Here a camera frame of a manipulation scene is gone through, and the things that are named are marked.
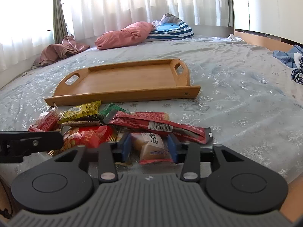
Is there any long red snack bar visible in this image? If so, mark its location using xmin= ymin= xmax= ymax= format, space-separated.
xmin=107 ymin=111 xmax=213 ymax=145

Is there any red peanut bag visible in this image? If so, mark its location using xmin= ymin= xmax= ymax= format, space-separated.
xmin=48 ymin=126 xmax=118 ymax=156

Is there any red cracker packet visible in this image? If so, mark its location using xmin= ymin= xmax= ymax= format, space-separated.
xmin=28 ymin=107 xmax=60 ymax=132

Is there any beige cake packet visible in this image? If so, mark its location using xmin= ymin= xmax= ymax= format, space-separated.
xmin=131 ymin=133 xmax=172 ymax=165

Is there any green snack packet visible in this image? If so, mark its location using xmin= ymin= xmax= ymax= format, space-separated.
xmin=98 ymin=103 xmax=131 ymax=120

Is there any small red wafer packet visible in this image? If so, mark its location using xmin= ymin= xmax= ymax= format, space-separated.
xmin=133 ymin=112 xmax=169 ymax=120

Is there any yellow snack packet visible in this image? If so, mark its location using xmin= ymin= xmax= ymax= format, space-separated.
xmin=58 ymin=100 xmax=102 ymax=124

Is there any brown open wrapper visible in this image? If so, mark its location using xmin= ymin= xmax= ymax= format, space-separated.
xmin=62 ymin=115 xmax=102 ymax=127

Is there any grey snowflake bed sheet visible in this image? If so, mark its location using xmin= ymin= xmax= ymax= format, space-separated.
xmin=1 ymin=36 xmax=302 ymax=182

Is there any wooden serving tray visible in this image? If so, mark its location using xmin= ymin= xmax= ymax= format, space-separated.
xmin=45 ymin=59 xmax=201 ymax=106

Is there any mauve crumpled cloth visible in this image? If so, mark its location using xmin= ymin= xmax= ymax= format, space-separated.
xmin=33 ymin=34 xmax=90 ymax=68

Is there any olive drape curtain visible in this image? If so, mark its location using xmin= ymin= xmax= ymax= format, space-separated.
xmin=53 ymin=0 xmax=68 ymax=44

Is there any white sheer curtain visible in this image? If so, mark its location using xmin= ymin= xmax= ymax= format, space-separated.
xmin=1 ymin=0 xmax=234 ymax=71

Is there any white crumpled tissue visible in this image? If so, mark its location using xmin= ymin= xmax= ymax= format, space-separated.
xmin=228 ymin=34 xmax=247 ymax=44

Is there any pink pillow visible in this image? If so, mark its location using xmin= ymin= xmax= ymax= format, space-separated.
xmin=94 ymin=22 xmax=154 ymax=50

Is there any blue striped pillow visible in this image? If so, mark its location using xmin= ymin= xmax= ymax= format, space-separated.
xmin=145 ymin=13 xmax=194 ymax=42

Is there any blue clothes pile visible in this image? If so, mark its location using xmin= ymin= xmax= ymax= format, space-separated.
xmin=272 ymin=44 xmax=303 ymax=86

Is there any wooden bed frame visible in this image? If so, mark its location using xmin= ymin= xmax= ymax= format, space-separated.
xmin=234 ymin=29 xmax=302 ymax=52

